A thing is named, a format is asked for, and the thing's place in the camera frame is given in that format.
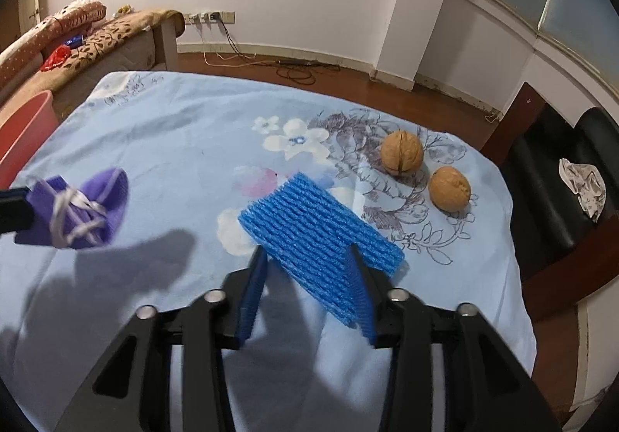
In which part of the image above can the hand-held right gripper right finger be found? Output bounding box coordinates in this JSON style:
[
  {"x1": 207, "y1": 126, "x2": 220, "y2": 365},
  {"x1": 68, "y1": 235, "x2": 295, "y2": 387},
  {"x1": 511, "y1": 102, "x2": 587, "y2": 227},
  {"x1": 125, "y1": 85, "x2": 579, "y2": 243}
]
[{"x1": 344, "y1": 243, "x2": 562, "y2": 432}]

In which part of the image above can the black charger cable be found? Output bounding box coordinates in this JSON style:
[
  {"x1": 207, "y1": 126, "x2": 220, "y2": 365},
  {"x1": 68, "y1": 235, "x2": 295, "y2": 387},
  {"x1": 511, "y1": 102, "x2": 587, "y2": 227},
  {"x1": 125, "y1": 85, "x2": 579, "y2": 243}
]
[{"x1": 220, "y1": 19, "x2": 257, "y2": 58}]

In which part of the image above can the small walnut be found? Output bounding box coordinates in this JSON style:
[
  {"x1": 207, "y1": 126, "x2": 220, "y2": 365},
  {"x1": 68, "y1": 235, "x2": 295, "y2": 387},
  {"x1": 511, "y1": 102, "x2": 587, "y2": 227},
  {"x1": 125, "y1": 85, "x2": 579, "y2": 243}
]
[{"x1": 428, "y1": 166, "x2": 472, "y2": 213}]

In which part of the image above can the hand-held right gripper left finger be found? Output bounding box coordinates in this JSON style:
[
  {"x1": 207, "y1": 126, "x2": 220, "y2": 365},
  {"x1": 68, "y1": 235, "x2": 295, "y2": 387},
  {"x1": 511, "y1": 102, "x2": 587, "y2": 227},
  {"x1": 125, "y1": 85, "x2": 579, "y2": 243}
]
[{"x1": 53, "y1": 246, "x2": 268, "y2": 432}]

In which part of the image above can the brown floral blanket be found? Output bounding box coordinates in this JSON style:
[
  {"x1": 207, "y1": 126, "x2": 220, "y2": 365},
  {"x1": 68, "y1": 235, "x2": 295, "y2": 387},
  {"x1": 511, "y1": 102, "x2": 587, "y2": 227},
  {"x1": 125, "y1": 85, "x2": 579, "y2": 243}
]
[{"x1": 29, "y1": 9, "x2": 185, "y2": 76}]

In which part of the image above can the blue foam net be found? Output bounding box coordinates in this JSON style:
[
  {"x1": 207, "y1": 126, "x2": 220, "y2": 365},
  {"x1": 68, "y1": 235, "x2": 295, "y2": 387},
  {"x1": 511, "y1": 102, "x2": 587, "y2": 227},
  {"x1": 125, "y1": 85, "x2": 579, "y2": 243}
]
[{"x1": 238, "y1": 172, "x2": 406, "y2": 327}]

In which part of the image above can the crumpled white cloth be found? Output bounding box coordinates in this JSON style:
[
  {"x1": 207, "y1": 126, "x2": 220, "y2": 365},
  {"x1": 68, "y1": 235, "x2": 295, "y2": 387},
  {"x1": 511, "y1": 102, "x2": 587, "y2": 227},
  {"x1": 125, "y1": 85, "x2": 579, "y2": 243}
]
[{"x1": 559, "y1": 158, "x2": 607, "y2": 223}]

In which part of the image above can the red dotted cushion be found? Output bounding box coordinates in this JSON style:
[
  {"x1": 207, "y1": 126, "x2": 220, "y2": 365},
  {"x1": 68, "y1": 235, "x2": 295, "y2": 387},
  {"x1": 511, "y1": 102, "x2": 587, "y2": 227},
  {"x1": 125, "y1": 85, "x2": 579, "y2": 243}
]
[{"x1": 0, "y1": 1, "x2": 108, "y2": 89}]

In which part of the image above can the large walnut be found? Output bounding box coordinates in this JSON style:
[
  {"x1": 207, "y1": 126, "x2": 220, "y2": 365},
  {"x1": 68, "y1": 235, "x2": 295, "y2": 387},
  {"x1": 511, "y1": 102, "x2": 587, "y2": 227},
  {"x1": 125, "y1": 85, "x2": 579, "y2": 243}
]
[{"x1": 380, "y1": 131, "x2": 424, "y2": 177}]

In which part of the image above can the red shiny wrapper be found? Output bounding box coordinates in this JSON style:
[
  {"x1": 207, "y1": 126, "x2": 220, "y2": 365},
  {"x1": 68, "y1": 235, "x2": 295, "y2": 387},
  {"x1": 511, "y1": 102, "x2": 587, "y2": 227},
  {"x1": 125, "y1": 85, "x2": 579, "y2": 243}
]
[{"x1": 39, "y1": 48, "x2": 71, "y2": 73}]

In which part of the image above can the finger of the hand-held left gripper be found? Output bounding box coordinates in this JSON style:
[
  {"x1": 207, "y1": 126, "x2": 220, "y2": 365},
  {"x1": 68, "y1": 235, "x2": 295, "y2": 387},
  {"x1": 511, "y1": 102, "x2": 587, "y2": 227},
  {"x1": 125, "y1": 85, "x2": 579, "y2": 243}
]
[{"x1": 0, "y1": 186, "x2": 36, "y2": 234}]

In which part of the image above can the white wall socket strip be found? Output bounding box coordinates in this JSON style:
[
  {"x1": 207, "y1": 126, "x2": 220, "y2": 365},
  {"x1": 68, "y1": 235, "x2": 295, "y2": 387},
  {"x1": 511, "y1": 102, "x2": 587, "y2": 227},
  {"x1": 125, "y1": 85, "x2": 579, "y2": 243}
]
[{"x1": 184, "y1": 10, "x2": 237, "y2": 26}]

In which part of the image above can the wooden sofa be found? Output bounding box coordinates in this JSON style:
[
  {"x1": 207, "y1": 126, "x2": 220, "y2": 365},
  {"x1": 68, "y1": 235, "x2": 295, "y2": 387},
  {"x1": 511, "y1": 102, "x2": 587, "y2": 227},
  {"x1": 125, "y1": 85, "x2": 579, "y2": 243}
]
[{"x1": 0, "y1": 9, "x2": 186, "y2": 124}]

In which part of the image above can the black chair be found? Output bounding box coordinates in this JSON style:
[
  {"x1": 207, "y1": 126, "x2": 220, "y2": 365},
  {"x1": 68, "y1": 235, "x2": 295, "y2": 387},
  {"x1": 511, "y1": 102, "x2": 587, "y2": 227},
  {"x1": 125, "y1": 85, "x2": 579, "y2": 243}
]
[{"x1": 481, "y1": 81, "x2": 619, "y2": 308}]

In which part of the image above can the black floor cable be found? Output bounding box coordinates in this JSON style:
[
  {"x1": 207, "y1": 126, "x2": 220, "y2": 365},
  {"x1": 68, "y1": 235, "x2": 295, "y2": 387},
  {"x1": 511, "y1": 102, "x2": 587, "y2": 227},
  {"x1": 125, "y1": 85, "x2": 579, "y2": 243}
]
[{"x1": 277, "y1": 57, "x2": 342, "y2": 86}]

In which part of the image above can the red plastic bin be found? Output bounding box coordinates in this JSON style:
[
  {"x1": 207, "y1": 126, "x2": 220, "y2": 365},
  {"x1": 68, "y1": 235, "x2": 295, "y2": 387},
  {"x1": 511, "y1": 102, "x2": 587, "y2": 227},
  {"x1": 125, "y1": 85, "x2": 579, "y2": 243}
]
[{"x1": 0, "y1": 90, "x2": 60, "y2": 189}]

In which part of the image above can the blue floral tablecloth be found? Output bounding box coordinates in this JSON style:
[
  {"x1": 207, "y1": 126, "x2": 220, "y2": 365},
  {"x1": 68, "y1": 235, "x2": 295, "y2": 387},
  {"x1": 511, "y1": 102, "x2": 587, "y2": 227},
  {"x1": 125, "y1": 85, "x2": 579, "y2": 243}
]
[{"x1": 0, "y1": 70, "x2": 535, "y2": 432}]

